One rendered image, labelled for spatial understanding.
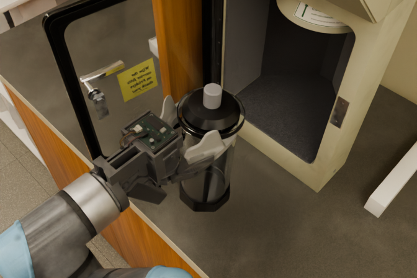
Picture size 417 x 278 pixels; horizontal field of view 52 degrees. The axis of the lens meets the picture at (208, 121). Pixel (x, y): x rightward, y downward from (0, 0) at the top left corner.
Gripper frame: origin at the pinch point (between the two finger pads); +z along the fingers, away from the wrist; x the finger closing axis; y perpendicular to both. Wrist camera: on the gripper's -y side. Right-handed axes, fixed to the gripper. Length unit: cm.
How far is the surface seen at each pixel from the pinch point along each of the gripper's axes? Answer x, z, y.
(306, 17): -1.7, 21.4, 10.1
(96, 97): 19.5, -8.4, -2.5
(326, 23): -4.9, 22.5, 9.8
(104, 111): 19.3, -7.7, -6.6
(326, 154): -13.4, 19.8, -15.7
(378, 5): -14.5, 15.0, 21.5
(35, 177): 108, -9, -123
